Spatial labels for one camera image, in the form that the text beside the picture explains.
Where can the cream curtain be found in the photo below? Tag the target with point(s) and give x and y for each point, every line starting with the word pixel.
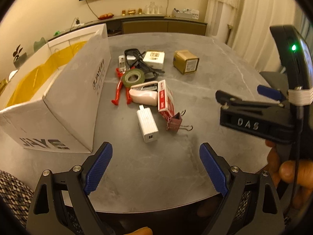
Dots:
pixel 251 17

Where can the green plastic chair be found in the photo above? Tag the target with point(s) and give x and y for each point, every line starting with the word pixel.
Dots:
pixel 39 44

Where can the white tissue packet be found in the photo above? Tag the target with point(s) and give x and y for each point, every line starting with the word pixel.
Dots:
pixel 154 58

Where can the gold ornaments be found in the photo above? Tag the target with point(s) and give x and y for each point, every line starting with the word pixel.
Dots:
pixel 132 11

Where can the green tape roll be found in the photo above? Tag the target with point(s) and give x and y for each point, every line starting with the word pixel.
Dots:
pixel 127 79

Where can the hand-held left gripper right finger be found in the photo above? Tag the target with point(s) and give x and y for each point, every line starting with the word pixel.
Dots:
pixel 212 169

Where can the white cardboard box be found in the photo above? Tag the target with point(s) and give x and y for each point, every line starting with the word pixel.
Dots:
pixel 78 90

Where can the person's patterned clothing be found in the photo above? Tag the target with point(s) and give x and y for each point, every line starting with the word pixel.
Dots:
pixel 14 195

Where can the pink stapler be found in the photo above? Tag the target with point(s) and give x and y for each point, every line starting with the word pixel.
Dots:
pixel 143 97

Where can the power strip with charger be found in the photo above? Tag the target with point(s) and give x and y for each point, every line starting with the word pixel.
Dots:
pixel 78 22

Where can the red staples box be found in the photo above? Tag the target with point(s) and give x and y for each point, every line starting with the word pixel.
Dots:
pixel 164 98

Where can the white tray with small boxes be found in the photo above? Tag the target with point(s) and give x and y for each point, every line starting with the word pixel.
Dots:
pixel 184 13

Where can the yellow plastic liner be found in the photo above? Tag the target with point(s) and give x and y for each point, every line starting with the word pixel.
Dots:
pixel 53 61

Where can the red fruit plate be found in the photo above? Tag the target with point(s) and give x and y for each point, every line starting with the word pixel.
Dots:
pixel 105 16

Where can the white power adapter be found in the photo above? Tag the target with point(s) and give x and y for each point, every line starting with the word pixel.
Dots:
pixel 146 124

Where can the red toy figure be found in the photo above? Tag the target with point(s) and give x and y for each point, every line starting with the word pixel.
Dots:
pixel 119 90

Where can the group of clear glass cups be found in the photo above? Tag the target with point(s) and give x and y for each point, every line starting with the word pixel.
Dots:
pixel 153 8

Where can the clear marker pen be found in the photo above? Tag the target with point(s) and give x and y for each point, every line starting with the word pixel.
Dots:
pixel 121 62

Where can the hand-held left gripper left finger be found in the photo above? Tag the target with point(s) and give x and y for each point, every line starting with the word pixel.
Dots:
pixel 97 169

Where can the long television cabinet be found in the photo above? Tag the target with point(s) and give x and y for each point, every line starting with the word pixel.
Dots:
pixel 146 25

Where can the potted plant in white pot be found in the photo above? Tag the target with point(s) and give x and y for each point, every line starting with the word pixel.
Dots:
pixel 18 56

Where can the person's right hand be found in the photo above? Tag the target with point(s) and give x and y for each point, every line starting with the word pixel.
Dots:
pixel 288 171

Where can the gold tin box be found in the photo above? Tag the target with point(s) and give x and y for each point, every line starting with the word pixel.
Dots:
pixel 185 62

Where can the black safety glasses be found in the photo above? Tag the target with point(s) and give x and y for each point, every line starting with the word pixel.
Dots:
pixel 143 64

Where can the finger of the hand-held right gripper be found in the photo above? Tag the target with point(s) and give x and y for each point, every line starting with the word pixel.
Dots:
pixel 267 91
pixel 232 100

